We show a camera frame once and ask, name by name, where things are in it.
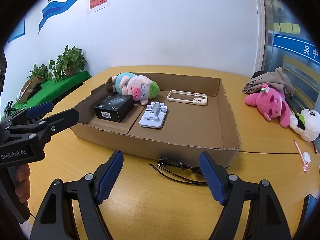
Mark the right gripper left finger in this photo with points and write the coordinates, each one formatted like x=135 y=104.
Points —
x=55 y=218

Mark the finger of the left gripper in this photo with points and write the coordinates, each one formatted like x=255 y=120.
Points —
x=29 y=115
x=50 y=125

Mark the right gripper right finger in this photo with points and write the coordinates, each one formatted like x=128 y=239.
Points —
x=266 y=219

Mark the black product box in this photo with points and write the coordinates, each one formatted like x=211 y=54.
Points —
x=115 y=107

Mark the pig plush teal shirt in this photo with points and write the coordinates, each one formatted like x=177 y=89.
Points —
x=140 y=87

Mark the light blue phone stand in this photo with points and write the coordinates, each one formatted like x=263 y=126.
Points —
x=154 y=115

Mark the white clear phone case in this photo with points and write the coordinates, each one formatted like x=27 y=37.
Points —
x=187 y=97

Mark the person left hand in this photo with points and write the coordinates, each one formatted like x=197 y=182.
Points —
x=23 y=187

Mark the green cloth covered shelf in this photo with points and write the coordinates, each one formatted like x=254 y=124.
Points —
x=21 y=93

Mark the potted green plant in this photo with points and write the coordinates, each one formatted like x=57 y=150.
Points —
x=41 y=72
x=67 y=63

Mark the pink pen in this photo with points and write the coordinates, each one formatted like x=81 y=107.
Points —
x=304 y=165

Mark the white earbuds case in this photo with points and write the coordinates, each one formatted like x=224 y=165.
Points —
x=307 y=157

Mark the black sunglasses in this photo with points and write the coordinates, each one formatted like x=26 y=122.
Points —
x=179 y=172

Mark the white panda plush toy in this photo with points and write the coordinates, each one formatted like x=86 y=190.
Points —
x=306 y=124

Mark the pink plush toy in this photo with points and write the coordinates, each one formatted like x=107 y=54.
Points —
x=271 y=103

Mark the brown cardboard box tray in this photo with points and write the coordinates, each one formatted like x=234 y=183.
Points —
x=187 y=131

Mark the beige folded cloth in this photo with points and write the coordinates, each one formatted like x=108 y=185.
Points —
x=277 y=79

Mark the yellow sticky notes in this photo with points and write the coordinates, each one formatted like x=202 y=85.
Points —
x=290 y=28

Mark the red wall notice sign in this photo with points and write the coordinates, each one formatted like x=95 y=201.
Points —
x=97 y=4

